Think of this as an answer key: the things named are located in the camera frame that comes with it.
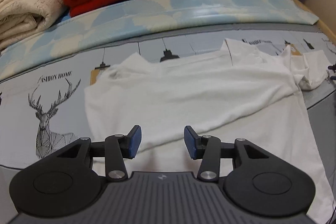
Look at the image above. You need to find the white t-shirt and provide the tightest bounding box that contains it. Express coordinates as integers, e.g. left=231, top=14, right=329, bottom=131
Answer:
left=84, top=39, right=334, bottom=223

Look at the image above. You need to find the grey deer print bedsheet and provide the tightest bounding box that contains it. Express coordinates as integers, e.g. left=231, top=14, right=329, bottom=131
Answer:
left=1, top=24, right=335, bottom=222

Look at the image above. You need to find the cream folded blanket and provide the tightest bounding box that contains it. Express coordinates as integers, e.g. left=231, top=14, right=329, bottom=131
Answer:
left=1, top=0, right=66, bottom=50

